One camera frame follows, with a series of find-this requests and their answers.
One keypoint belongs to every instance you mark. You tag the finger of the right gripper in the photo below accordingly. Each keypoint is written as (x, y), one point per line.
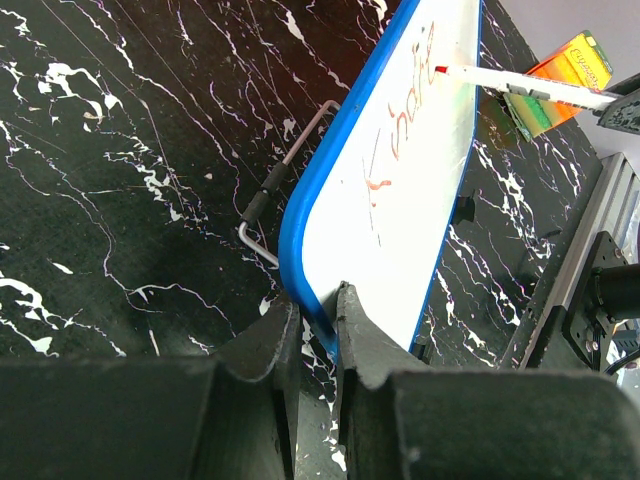
(623, 114)

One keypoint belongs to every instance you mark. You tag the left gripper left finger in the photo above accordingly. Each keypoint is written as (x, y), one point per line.
(230, 415)

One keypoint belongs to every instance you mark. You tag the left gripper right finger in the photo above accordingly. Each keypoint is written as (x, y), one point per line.
(400, 419)

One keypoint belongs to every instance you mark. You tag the red capped whiteboard marker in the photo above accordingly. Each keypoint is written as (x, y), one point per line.
(531, 86)

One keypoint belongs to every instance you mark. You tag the blue framed whiteboard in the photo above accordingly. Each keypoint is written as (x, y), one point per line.
(374, 204)

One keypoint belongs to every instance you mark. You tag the orange juice carton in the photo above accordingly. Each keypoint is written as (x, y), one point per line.
(581, 61)

